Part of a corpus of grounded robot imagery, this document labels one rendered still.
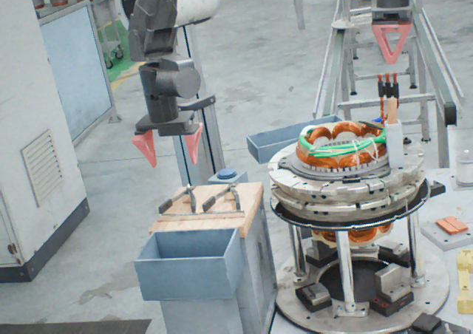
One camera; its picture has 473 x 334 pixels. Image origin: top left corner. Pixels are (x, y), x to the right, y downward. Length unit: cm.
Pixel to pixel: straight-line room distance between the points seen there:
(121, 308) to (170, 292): 193
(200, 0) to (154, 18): 45
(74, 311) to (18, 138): 93
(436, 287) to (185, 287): 56
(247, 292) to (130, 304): 186
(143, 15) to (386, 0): 42
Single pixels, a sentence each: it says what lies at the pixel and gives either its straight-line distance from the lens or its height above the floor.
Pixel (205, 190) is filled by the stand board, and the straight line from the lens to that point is 139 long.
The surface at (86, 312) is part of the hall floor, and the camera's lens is 317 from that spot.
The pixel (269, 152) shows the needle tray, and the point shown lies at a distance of 159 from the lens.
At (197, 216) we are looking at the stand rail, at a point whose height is 107.
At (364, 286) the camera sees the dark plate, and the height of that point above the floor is 78.
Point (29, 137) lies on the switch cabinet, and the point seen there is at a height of 66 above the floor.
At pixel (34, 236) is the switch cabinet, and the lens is 359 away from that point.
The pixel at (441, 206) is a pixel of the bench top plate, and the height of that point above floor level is 78.
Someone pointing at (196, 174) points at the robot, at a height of 99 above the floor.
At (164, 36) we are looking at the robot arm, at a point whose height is 141.
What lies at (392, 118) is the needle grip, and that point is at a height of 119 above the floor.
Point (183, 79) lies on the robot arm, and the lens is 115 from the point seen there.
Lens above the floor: 161
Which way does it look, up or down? 21 degrees down
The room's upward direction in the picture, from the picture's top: 10 degrees counter-clockwise
